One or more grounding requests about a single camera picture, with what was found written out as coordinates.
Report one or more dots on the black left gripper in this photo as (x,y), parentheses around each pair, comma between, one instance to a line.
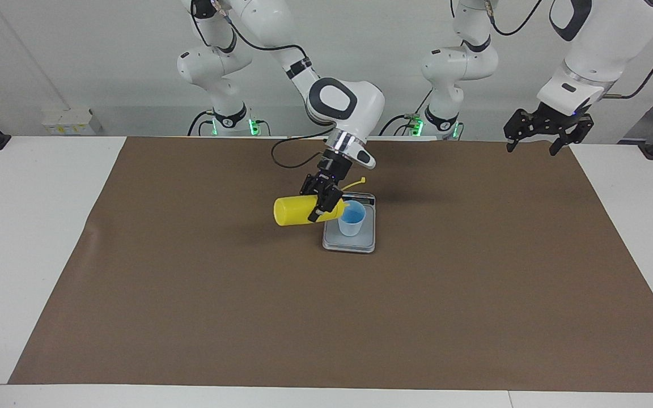
(556,120)

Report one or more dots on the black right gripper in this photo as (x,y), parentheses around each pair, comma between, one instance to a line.
(333,170)

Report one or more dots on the yellow squeeze bottle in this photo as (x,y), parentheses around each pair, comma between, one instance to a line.
(292,211)

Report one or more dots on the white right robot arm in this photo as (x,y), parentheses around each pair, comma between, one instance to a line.
(355,107)

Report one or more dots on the silver digital kitchen scale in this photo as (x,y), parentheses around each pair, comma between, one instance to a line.
(349,243)

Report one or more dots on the brown table mat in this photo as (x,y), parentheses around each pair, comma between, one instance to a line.
(326,328)

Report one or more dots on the white wall socket box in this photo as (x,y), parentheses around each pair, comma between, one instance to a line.
(68,122)

